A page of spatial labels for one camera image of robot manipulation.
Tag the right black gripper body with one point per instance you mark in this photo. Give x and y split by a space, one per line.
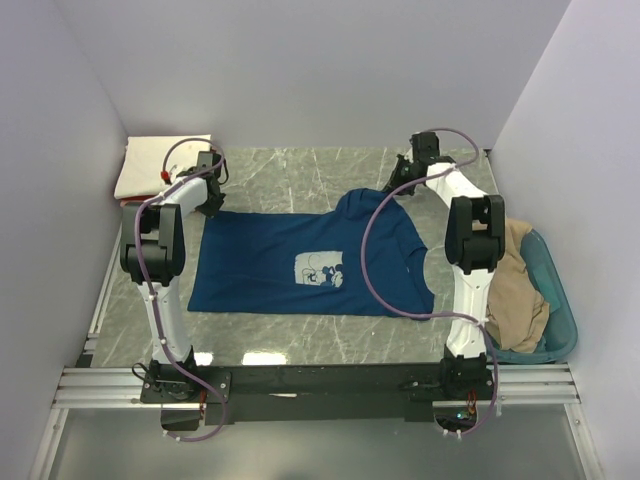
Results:
401 180

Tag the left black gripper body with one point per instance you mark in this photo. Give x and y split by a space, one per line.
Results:
211 208

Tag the blue printed t shirt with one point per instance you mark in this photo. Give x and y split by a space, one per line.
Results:
335 263

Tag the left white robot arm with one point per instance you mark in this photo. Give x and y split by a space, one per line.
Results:
153 253

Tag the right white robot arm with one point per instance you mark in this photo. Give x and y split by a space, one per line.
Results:
474 244

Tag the folded cream t shirt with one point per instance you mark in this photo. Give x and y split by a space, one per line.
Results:
141 172

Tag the folded dark red t shirt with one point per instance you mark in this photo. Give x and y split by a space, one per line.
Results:
125 202

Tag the tan t shirt in bin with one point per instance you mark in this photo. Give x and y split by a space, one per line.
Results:
517 312

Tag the teal plastic bin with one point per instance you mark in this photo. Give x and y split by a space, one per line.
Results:
560 335

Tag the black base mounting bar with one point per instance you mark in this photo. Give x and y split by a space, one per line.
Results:
234 394

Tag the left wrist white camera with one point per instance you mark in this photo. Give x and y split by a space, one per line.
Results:
168 177

